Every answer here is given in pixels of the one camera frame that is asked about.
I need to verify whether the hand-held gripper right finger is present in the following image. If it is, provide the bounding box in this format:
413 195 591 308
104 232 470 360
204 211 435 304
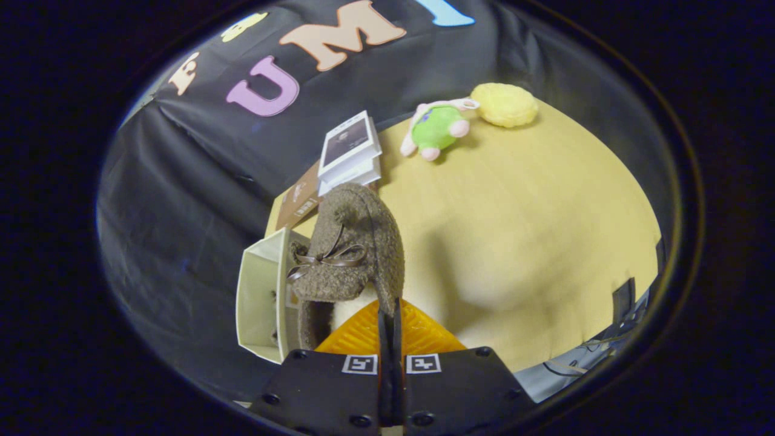
392 299 537 436

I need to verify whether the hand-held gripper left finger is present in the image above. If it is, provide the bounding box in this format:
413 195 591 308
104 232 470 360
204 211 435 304
249 300 393 436

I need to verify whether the grey fabric storage box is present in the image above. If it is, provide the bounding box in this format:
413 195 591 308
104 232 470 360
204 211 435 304
236 227 312 364

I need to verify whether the brown fuzzy shoe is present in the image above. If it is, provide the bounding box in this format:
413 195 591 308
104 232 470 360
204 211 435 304
286 183 405 351

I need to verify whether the dark box-shaped object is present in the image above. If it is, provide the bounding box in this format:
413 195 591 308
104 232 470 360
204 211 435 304
612 277 637 325

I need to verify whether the brown cover book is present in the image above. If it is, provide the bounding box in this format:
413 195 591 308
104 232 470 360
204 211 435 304
275 160 322 231

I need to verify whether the plain white book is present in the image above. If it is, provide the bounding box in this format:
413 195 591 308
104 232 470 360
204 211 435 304
318 156 383 197

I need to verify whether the black backdrop cloth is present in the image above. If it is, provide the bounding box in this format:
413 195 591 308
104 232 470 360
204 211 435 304
97 0 673 400

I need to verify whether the white portrait cover book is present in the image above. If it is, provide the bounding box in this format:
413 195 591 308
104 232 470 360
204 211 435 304
318 110 382 182

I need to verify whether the green and pink plush toy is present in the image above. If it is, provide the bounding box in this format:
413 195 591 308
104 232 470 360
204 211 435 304
400 98 480 162

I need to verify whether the yellow plush toy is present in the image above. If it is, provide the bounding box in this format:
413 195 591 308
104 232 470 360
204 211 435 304
470 83 539 128

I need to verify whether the black cable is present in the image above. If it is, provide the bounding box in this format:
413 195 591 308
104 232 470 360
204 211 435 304
542 336 613 378

